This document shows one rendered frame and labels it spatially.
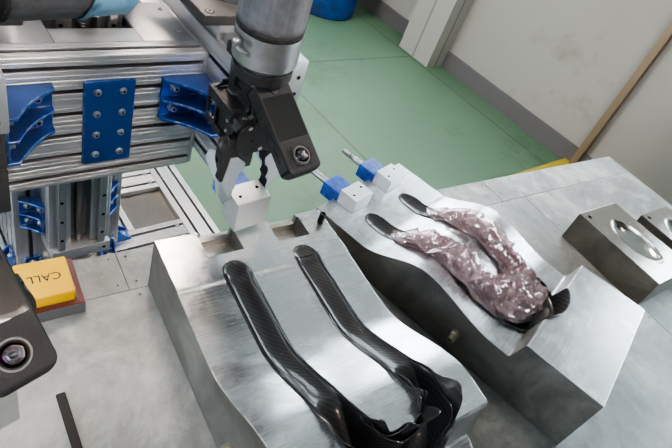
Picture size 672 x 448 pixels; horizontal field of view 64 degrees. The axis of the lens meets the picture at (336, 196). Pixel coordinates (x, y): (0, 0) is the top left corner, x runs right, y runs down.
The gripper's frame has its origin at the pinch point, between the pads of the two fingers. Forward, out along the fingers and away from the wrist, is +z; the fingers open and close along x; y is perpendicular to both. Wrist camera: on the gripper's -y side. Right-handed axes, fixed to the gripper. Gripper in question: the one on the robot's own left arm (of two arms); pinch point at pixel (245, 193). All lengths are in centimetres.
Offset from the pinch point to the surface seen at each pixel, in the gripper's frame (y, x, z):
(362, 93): 138, -176, 118
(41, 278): 3.1, 25.7, 8.8
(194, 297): -9.8, 11.8, 4.4
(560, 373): -41.4, -25.8, 3.9
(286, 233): -2.9, -7.0, 8.8
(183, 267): -5.2, 11.1, 4.4
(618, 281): -35, -70, 17
